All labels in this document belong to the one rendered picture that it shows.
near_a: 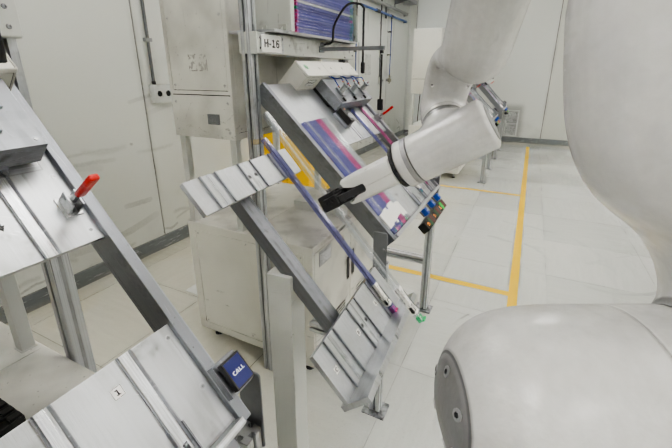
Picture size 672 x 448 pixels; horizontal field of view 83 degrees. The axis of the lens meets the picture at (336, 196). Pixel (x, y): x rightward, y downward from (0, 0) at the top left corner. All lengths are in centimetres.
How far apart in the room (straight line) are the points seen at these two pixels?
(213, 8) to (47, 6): 128
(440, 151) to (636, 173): 40
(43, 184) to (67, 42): 194
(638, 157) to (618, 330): 9
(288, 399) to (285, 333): 19
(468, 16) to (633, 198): 31
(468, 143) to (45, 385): 98
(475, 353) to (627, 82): 16
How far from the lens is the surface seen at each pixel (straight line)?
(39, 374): 113
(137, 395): 67
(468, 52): 52
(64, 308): 106
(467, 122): 61
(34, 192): 77
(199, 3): 159
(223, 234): 170
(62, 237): 73
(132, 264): 72
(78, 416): 65
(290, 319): 88
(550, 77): 777
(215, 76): 154
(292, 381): 99
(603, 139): 25
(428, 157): 62
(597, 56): 26
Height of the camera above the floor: 125
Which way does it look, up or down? 18 degrees down
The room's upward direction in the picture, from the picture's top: straight up
